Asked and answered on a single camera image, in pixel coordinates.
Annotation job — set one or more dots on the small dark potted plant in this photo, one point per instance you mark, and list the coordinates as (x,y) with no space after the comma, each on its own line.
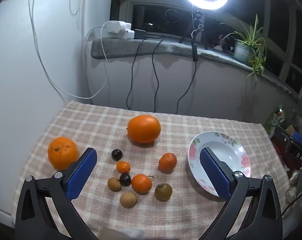
(227,43)

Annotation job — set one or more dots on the floral white plate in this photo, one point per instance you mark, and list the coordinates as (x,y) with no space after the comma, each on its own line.
(231,152)

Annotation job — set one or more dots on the rough-skinned orange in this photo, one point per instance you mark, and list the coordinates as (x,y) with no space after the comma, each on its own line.
(62,152)

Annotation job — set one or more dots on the white refrigerator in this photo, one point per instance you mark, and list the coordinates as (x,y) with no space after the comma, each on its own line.
(15,80)

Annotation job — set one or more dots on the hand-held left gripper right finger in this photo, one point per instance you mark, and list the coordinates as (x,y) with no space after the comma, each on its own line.
(213,172)

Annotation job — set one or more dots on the dark plum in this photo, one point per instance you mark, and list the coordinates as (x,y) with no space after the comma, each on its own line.
(116,154)
(125,179)

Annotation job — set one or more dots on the brown longan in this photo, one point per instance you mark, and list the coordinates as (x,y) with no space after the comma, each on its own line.
(114,184)
(128,200)

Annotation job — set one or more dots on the large smooth orange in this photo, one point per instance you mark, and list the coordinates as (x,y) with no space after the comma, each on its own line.
(144,129)

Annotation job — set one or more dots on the window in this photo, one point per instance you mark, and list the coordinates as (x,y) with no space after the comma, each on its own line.
(278,17)

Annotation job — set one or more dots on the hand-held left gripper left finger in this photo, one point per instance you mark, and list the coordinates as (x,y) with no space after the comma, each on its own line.
(82,172)

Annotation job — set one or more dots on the pink checked tablecloth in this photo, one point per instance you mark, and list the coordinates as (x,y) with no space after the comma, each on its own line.
(90,130)

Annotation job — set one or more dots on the green white toy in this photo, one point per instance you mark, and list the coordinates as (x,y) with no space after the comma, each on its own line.
(277,118)

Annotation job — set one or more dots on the cream plush toy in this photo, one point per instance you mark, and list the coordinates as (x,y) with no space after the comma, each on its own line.
(295,187)

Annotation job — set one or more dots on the mandarin with stem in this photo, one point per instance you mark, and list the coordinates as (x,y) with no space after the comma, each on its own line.
(141,183)

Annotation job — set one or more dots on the potted spider plant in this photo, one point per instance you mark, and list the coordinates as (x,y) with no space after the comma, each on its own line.
(243,51)

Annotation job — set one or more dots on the small mandarin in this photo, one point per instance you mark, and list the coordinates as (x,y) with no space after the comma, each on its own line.
(122,167)

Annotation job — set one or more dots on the black box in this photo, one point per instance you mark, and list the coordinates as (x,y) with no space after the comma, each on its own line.
(296,155)

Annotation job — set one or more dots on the black power adapter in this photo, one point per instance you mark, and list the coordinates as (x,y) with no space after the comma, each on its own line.
(140,34)

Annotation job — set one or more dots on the blue packet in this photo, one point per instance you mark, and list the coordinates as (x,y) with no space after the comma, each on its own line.
(300,138)

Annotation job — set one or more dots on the green-brown round fruit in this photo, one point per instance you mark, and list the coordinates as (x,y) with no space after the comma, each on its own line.
(163,192)

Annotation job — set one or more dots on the black light tripod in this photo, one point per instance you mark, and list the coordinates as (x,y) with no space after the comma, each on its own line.
(198,20)

